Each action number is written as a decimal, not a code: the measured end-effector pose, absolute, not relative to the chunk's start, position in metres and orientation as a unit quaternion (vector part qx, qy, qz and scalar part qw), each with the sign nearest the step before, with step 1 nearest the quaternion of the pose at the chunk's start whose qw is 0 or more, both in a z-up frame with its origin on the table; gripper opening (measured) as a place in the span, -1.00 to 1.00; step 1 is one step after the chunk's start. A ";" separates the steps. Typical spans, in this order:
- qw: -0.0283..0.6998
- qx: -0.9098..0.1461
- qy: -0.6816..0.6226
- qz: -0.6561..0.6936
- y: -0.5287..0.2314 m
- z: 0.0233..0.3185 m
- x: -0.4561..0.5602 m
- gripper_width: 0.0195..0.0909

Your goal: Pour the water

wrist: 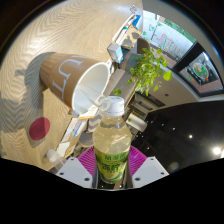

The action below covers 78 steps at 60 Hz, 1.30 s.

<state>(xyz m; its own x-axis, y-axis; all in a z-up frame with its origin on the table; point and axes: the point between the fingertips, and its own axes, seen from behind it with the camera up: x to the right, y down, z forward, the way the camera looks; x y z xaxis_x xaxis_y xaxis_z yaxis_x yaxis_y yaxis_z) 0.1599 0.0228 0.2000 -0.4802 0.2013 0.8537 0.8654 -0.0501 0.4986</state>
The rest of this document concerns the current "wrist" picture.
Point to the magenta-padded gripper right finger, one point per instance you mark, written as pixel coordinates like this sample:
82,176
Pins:
136,160

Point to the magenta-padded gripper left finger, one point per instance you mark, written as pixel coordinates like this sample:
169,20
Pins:
88,160

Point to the green-labelled clear drink bottle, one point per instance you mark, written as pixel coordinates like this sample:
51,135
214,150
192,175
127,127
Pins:
112,146

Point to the white blue packet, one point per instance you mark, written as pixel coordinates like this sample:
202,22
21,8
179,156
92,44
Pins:
80,129

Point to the white printed paper slip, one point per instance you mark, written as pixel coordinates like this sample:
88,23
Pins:
69,133

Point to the flat round red coaster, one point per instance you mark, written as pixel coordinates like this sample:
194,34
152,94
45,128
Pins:
39,128

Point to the group of ceiling spotlights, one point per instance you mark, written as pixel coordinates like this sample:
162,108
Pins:
216,150

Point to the brown ceramic mug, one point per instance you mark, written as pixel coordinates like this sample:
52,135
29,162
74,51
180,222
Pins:
63,76

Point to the potted green plant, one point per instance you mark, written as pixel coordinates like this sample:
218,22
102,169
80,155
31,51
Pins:
146,71

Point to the blue white carton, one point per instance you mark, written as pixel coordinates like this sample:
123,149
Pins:
115,52

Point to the black-framed painted window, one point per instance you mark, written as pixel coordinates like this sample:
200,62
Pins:
196,66

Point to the small blue box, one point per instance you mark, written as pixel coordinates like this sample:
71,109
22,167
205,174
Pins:
137,22

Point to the grey sofa with wooden frame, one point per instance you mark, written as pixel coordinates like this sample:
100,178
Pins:
116,78

